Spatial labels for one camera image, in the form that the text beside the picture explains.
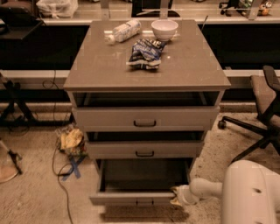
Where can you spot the grey drawer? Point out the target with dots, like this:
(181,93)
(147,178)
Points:
(145,118)
(155,149)
(139,182)

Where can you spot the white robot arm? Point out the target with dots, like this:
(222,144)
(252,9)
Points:
(249,194)

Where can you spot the white bowl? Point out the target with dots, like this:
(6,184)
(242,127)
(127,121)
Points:
(164,29)

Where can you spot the grey middle drawer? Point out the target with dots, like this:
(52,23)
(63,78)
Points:
(155,149)

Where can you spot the grey drawer cabinet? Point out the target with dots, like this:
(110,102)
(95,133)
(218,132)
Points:
(189,76)

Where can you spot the white plastic bag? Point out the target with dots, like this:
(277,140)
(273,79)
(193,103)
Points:
(57,8)

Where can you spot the grey bottom drawer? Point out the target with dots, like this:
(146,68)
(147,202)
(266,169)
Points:
(139,182)

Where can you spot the blue crumpled chip bag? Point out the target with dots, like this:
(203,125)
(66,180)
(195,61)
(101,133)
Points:
(146,54)

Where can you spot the black stand frame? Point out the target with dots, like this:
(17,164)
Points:
(27,118)

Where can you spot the grabber stick tool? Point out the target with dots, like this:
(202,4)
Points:
(13,155)

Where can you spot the black side table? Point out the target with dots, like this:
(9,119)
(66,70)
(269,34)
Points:
(18,23)

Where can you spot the black office chair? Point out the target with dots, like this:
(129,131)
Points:
(266,90)

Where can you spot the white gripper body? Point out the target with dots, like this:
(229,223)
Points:
(185,194)

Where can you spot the clear plastic water bottle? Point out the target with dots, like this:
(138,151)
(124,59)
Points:
(123,32)

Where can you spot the blue tape cross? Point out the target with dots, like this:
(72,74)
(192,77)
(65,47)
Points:
(74,162)

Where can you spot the colourful snack bag pile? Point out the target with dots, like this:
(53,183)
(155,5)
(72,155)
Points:
(71,140)

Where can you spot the grey top drawer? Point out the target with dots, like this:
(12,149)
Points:
(145,118)

